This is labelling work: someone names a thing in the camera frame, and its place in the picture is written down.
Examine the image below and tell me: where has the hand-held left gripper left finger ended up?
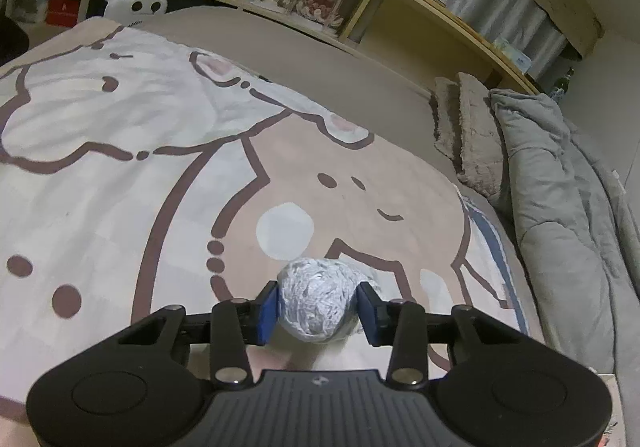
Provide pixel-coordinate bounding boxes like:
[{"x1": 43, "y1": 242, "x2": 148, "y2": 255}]
[{"x1": 115, "y1": 280, "x2": 279, "y2": 388}]

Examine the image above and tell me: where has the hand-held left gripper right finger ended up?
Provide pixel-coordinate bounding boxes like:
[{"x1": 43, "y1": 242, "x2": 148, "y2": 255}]
[{"x1": 356, "y1": 282, "x2": 526, "y2": 389}]

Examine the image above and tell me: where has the white yarn ball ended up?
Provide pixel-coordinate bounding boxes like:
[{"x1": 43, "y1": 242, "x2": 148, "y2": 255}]
[{"x1": 276, "y1": 258, "x2": 381, "y2": 344}]

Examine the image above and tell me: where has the large fuzzy beige pillow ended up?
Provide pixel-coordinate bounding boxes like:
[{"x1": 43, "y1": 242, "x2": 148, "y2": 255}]
[{"x1": 457, "y1": 72, "x2": 507, "y2": 200}]

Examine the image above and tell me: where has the small fuzzy beige pillow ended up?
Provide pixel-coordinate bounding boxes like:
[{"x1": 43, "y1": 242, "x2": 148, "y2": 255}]
[{"x1": 432, "y1": 77, "x2": 464, "y2": 160}]

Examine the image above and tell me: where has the printed cartoon blanket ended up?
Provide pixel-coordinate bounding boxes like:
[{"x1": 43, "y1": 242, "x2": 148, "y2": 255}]
[{"x1": 0, "y1": 17, "x2": 532, "y2": 430}]

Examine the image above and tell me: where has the grey comforter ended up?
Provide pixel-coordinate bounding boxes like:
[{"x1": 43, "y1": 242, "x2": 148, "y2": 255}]
[{"x1": 488, "y1": 88, "x2": 640, "y2": 376}]

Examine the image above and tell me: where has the bed with beige sheet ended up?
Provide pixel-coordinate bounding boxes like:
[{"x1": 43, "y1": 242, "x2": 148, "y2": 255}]
[{"x1": 132, "y1": 6, "x2": 551, "y2": 350}]

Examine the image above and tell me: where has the white cardboard box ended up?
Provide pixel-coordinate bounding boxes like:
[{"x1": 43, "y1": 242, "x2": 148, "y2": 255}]
[{"x1": 601, "y1": 373, "x2": 627, "y2": 447}]

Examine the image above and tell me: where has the pale green box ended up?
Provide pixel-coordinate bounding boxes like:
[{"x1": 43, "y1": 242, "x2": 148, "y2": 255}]
[{"x1": 495, "y1": 37, "x2": 531, "y2": 73}]

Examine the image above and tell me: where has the green bottle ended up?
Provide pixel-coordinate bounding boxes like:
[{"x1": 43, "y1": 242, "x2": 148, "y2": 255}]
[{"x1": 552, "y1": 67, "x2": 574, "y2": 100}]

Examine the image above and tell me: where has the wooden bedside shelf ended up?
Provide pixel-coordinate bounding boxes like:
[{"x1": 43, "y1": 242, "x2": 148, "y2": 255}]
[{"x1": 9, "y1": 0, "x2": 542, "y2": 96}]

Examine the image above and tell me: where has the clear case with red doll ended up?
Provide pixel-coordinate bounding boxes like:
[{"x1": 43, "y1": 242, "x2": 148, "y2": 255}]
[{"x1": 295, "y1": 0, "x2": 362, "y2": 36}]

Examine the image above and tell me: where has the white electric heater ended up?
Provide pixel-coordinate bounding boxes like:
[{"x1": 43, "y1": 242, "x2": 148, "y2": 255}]
[{"x1": 102, "y1": 0, "x2": 169, "y2": 24}]

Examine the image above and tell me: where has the red box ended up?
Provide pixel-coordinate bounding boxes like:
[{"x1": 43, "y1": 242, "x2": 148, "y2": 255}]
[{"x1": 45, "y1": 0, "x2": 81, "y2": 26}]

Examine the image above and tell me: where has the black bag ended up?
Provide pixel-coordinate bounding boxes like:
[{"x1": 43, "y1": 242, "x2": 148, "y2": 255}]
[{"x1": 0, "y1": 14, "x2": 31, "y2": 64}]

